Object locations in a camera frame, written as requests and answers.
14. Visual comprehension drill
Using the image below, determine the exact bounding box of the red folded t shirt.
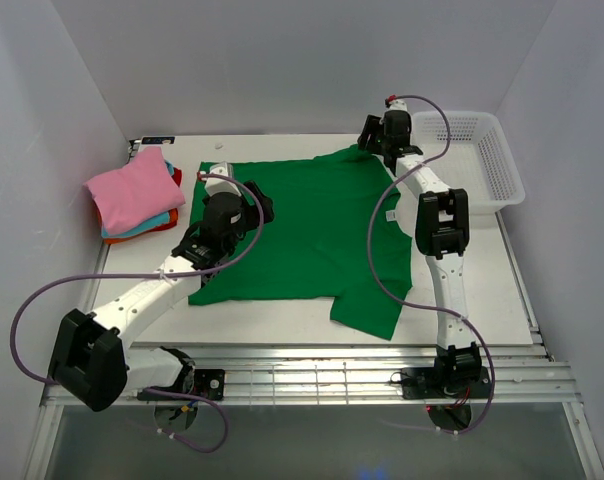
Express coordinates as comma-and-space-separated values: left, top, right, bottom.
172, 168, 182, 187

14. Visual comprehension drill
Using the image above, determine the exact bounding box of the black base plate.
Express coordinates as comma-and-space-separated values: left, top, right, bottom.
136, 368, 226, 401
391, 367, 492, 401

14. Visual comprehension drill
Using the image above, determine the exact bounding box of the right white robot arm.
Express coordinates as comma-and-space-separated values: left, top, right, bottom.
357, 99, 482, 397

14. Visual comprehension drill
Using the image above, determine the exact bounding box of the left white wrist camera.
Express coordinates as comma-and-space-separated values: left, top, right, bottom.
198, 162, 241, 197

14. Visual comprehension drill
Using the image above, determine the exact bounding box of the purple cable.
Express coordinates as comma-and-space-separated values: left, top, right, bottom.
9, 172, 266, 454
366, 94, 494, 435

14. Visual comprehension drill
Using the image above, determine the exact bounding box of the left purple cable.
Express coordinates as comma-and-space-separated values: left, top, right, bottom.
9, 172, 266, 454

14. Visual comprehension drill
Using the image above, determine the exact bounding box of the green t shirt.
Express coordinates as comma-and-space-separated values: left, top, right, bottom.
188, 146, 412, 340

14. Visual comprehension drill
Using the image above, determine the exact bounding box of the light blue folded t shirt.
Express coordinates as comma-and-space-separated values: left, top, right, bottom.
100, 159, 176, 239

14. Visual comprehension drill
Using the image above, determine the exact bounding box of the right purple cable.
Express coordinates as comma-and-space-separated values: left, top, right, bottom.
366, 94, 494, 435

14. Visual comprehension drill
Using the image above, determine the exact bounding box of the blue label sticker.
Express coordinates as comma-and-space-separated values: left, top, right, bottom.
141, 136, 175, 145

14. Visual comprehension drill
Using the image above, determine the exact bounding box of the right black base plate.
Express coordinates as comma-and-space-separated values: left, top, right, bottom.
391, 367, 492, 401

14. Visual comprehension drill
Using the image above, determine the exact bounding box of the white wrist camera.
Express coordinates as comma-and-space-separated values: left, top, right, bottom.
384, 95, 410, 114
198, 162, 241, 197

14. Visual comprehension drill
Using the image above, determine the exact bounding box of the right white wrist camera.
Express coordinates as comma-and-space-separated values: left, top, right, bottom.
384, 95, 410, 114

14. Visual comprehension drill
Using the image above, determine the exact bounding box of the pink folded t shirt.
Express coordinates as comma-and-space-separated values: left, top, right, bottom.
82, 146, 186, 237

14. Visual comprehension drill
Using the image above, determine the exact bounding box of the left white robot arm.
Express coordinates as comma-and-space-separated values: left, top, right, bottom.
48, 174, 275, 412

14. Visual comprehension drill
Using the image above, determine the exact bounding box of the orange folded t shirt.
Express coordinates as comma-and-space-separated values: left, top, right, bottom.
101, 209, 179, 245

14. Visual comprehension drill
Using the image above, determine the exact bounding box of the white plastic basket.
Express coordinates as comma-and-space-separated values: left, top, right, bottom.
412, 111, 525, 215

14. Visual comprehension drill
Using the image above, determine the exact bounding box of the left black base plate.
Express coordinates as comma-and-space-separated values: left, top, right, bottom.
136, 368, 226, 401

